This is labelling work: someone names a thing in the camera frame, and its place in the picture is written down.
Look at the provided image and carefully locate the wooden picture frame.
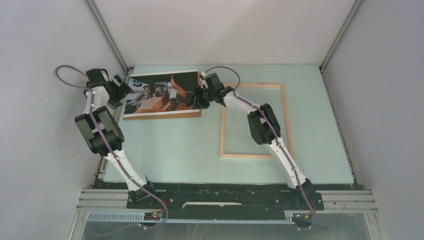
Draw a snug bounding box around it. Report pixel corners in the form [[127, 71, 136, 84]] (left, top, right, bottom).
[[219, 83, 295, 160]]

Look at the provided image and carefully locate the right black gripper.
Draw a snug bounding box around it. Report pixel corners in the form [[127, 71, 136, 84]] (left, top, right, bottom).
[[186, 85, 215, 111]]

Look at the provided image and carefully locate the aluminium rail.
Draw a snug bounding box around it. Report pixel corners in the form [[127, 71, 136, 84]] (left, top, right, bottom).
[[76, 189, 378, 214]]

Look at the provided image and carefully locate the printed photo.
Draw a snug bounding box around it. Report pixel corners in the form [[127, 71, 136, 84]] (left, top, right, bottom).
[[123, 69, 200, 116]]

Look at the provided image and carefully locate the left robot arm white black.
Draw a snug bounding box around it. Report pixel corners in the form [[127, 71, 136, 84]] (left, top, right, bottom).
[[74, 68, 158, 208]]

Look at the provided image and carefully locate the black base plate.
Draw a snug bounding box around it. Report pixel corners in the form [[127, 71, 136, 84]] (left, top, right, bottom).
[[126, 183, 324, 222]]

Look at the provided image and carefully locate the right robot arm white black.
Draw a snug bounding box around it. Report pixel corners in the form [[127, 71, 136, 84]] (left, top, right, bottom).
[[188, 72, 316, 209]]

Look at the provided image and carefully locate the brown backing board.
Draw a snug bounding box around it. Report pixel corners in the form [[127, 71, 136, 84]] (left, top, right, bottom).
[[123, 72, 202, 120]]

